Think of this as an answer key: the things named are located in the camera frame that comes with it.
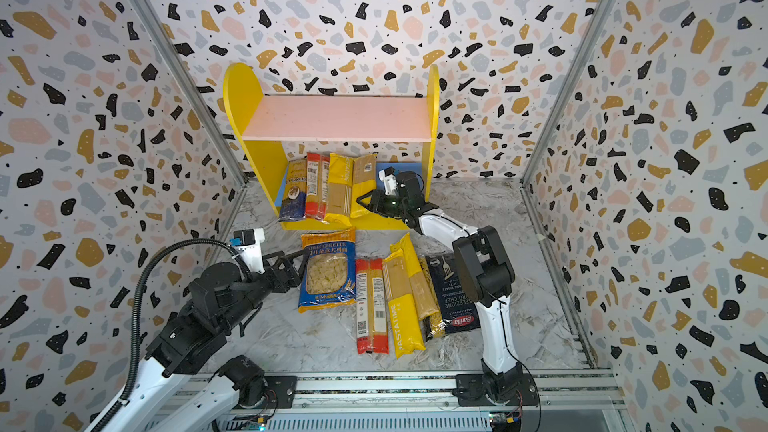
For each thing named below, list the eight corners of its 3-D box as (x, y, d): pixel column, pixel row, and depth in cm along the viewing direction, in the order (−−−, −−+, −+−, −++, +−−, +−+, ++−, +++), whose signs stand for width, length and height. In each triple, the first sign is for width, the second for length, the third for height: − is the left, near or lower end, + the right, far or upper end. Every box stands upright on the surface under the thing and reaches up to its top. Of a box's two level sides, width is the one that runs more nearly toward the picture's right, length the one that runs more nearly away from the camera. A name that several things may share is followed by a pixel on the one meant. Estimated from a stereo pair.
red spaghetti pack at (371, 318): (357, 356, 81) (356, 353, 79) (357, 265, 100) (356, 259, 97) (389, 353, 82) (389, 349, 80) (383, 262, 100) (383, 257, 98)
